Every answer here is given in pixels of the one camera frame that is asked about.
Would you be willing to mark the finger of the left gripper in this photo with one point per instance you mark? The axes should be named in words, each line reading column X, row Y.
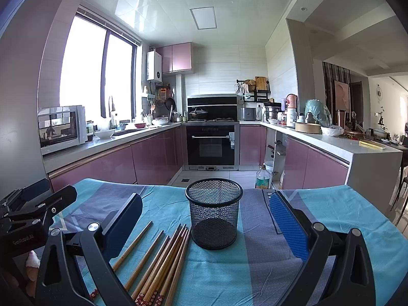
column 36, row 189

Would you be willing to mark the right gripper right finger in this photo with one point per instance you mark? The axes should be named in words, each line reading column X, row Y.
column 351, row 280

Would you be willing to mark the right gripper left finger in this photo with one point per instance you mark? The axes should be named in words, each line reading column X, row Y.
column 60, row 281

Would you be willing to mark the wooden chopstick three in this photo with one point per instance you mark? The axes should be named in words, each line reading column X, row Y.
column 150, row 269

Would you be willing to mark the wooden chopstick one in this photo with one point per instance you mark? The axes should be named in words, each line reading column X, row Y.
column 130, row 248

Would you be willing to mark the wooden chopstick five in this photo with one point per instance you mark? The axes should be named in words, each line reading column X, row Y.
column 162, row 265

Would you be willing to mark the wooden chopstick six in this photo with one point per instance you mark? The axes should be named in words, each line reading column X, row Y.
column 167, row 267

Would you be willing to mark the wooden chopstick seven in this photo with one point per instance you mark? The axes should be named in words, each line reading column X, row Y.
column 171, row 268

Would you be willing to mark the wooden chopstick two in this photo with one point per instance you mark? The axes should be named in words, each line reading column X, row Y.
column 141, row 264

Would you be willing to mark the wooden chopstick four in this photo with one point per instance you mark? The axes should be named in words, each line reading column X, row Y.
column 160, row 263

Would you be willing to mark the wooden chopstick eight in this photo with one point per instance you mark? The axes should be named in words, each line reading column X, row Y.
column 172, row 290

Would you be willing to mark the left hand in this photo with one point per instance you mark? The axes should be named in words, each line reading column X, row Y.
column 32, row 267

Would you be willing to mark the white microwave oven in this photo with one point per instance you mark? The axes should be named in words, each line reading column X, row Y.
column 61, row 127

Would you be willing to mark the white bowl on counter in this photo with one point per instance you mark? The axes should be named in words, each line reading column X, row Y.
column 106, row 134

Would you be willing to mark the blue grey tablecloth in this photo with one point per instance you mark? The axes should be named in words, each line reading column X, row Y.
column 259, row 266

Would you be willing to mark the window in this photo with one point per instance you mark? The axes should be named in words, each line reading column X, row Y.
column 99, row 69

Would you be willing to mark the oil bottle on floor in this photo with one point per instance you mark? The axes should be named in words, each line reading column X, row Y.
column 262, row 178

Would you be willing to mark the black mesh cup holder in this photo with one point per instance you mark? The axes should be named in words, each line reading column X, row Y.
column 214, row 211

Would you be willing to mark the bamboo steamer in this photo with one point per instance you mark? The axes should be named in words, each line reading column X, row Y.
column 308, row 128

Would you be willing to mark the white water heater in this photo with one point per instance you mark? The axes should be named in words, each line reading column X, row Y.
column 154, row 66

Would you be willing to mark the black built-in oven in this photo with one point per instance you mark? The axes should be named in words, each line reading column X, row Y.
column 212, row 146

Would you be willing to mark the teal covered appliance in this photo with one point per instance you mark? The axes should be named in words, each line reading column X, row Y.
column 319, row 111

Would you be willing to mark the steel pot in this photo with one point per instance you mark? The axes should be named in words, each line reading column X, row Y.
column 272, row 109

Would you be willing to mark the pink kettle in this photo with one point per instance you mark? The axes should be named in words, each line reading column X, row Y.
column 292, row 101

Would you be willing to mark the black range hood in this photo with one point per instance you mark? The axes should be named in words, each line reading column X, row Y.
column 210, row 108

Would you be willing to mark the ceiling light panel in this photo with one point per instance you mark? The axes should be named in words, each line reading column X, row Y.
column 204, row 18

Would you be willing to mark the pink wall cabinet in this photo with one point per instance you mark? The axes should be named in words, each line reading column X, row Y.
column 177, row 58

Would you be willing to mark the black wall rack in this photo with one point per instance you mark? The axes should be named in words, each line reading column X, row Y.
column 255, row 90

